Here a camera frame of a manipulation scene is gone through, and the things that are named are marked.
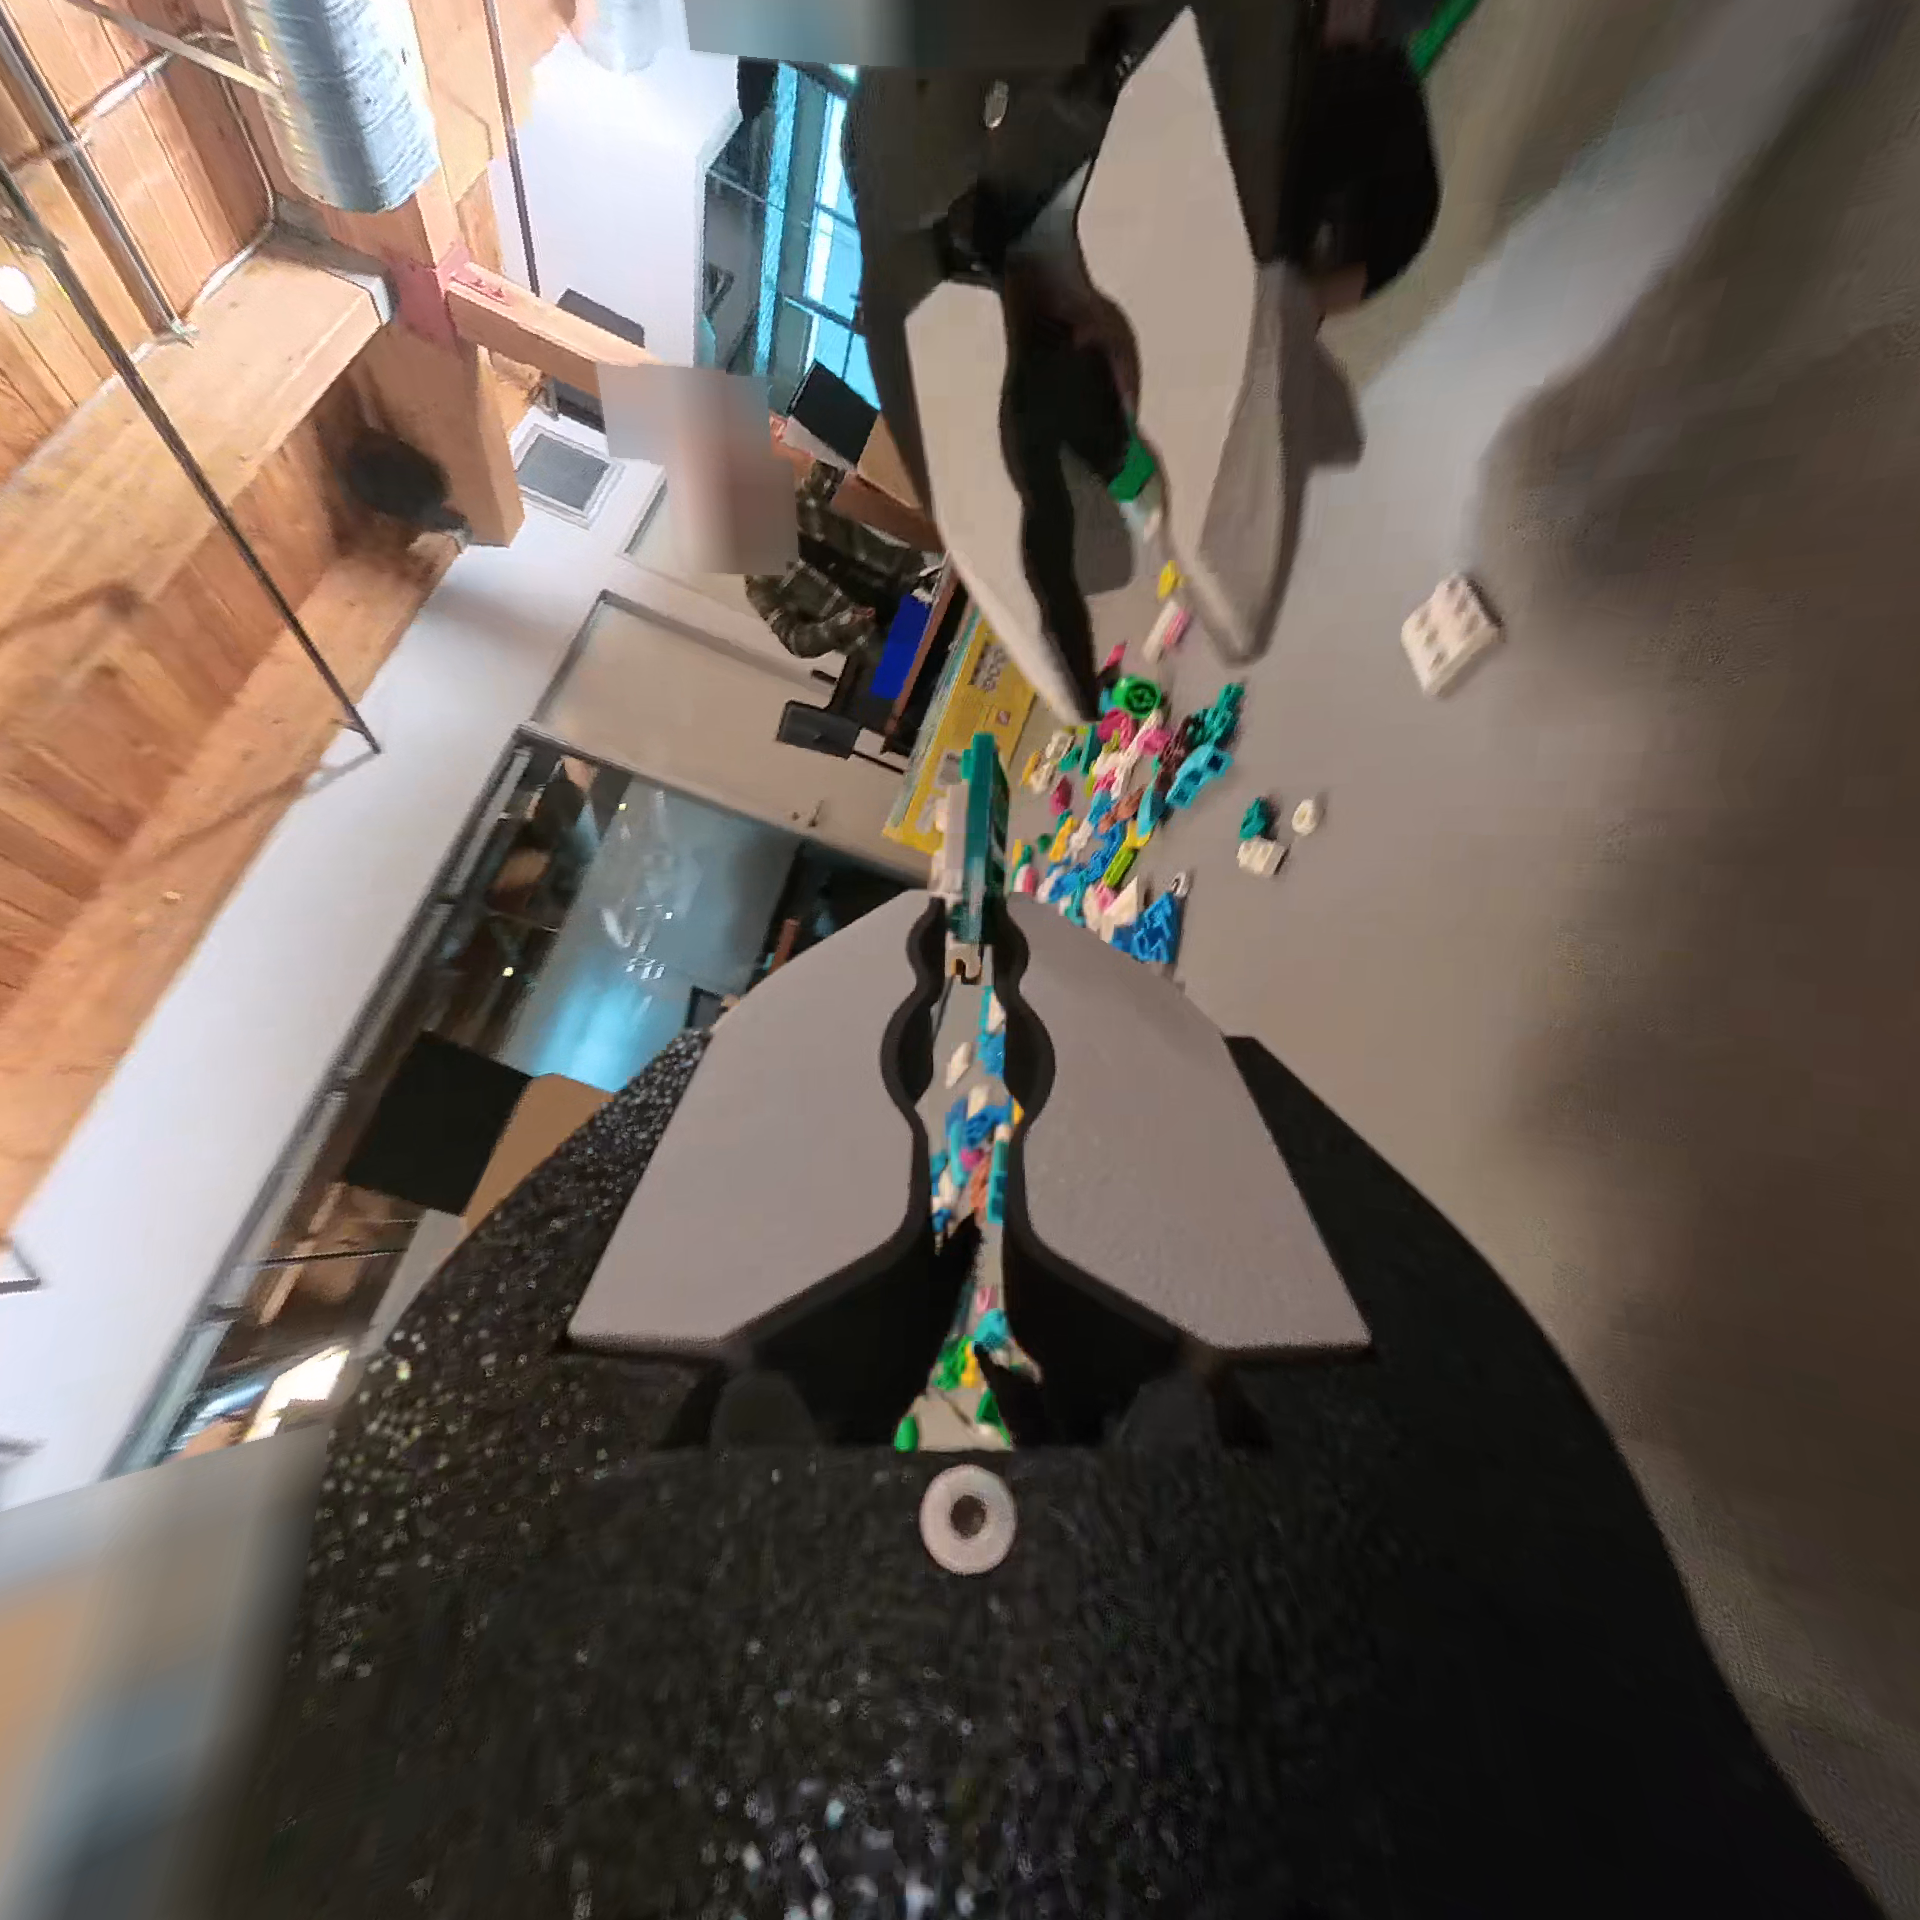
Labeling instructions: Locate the yellow toy set box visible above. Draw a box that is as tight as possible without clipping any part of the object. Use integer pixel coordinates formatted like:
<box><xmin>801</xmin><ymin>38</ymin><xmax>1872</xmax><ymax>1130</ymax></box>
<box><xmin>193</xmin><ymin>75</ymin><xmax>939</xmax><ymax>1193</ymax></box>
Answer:
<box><xmin>883</xmin><ymin>615</ymin><xmax>1039</xmax><ymax>857</ymax></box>

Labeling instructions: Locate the lone white square brick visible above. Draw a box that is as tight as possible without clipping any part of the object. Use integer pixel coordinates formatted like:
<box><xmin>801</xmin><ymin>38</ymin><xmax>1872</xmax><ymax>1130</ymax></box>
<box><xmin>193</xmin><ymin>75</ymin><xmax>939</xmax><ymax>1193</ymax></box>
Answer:
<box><xmin>1399</xmin><ymin>574</ymin><xmax>1503</xmax><ymax>697</ymax></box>

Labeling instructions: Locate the window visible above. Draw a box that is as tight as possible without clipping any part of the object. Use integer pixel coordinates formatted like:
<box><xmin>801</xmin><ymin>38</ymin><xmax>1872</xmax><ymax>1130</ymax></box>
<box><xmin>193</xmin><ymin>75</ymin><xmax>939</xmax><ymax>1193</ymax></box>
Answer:
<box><xmin>696</xmin><ymin>58</ymin><xmax>872</xmax><ymax>377</ymax></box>

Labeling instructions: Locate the black chair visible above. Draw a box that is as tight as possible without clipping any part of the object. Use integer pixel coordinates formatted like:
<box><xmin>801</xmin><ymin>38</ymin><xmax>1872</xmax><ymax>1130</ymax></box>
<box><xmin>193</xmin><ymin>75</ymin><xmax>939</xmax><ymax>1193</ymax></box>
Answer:
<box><xmin>775</xmin><ymin>697</ymin><xmax>909</xmax><ymax>774</ymax></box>

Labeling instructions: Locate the silver ventilation duct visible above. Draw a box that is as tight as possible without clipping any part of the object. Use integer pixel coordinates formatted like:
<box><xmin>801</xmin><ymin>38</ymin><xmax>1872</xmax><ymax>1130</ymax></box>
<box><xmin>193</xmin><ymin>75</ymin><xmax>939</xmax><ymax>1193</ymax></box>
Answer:
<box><xmin>231</xmin><ymin>0</ymin><xmax>453</xmax><ymax>214</ymax></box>

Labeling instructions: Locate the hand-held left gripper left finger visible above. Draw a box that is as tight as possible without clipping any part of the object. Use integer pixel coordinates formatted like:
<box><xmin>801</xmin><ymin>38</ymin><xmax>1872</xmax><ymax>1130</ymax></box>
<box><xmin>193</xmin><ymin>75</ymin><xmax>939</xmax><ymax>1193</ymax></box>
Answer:
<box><xmin>566</xmin><ymin>887</ymin><xmax>975</xmax><ymax>1352</ymax></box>

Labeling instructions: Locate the black round ceiling fixture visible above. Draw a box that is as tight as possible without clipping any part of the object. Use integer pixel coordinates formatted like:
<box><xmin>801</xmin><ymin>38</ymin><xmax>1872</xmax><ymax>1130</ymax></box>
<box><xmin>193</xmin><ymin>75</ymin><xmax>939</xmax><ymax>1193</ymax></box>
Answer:
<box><xmin>335</xmin><ymin>426</ymin><xmax>470</xmax><ymax>541</ymax></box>

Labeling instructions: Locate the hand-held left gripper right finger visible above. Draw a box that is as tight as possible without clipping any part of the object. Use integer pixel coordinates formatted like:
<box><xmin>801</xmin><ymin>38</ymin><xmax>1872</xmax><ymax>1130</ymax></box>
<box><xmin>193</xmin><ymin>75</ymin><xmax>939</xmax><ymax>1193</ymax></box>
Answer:
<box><xmin>997</xmin><ymin>895</ymin><xmax>1374</xmax><ymax>1367</ymax></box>

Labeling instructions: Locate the grey desk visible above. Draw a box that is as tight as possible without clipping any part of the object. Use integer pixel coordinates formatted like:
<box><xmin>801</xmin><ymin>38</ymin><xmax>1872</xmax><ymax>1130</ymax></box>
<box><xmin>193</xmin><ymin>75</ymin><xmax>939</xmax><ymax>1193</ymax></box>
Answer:
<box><xmin>884</xmin><ymin>0</ymin><xmax>1920</xmax><ymax>1920</ymax></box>

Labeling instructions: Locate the pile of toy building bricks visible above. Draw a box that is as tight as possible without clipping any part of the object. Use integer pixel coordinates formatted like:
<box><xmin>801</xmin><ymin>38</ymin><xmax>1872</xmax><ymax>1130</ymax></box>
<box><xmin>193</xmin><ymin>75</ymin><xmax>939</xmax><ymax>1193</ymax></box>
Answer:
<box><xmin>891</xmin><ymin>558</ymin><xmax>1328</xmax><ymax>1449</ymax></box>

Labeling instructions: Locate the wall vent grille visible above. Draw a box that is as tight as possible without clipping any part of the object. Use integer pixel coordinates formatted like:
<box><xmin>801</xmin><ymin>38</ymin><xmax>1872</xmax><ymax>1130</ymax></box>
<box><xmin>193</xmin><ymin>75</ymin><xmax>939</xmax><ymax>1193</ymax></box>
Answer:
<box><xmin>510</xmin><ymin>421</ymin><xmax>619</xmax><ymax>528</ymax></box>

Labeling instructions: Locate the glass partition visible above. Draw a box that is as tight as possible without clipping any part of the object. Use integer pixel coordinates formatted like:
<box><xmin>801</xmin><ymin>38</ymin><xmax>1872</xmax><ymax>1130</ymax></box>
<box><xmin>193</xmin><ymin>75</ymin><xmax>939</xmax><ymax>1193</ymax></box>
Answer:
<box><xmin>112</xmin><ymin>592</ymin><xmax>909</xmax><ymax>1479</ymax></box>

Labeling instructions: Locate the black monitor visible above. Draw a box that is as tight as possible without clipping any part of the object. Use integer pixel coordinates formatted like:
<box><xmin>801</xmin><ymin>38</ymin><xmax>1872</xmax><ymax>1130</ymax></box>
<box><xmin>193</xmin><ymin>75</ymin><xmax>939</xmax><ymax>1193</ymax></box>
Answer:
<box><xmin>783</xmin><ymin>359</ymin><xmax>880</xmax><ymax>465</ymax></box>

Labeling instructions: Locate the teal and white brick assembly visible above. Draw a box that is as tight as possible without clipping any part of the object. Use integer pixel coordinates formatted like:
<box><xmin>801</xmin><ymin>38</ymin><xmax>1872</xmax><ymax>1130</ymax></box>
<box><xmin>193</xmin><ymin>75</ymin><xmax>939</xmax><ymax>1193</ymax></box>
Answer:
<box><xmin>927</xmin><ymin>730</ymin><xmax>1021</xmax><ymax>991</ymax></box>

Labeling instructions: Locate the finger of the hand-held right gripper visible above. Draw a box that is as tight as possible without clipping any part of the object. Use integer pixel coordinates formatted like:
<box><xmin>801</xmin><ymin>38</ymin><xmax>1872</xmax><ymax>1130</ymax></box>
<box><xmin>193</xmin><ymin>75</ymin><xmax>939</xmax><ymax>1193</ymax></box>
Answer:
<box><xmin>900</xmin><ymin>263</ymin><xmax>1150</xmax><ymax>725</ymax></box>
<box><xmin>1075</xmin><ymin>11</ymin><xmax>1326</xmax><ymax>664</ymax></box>

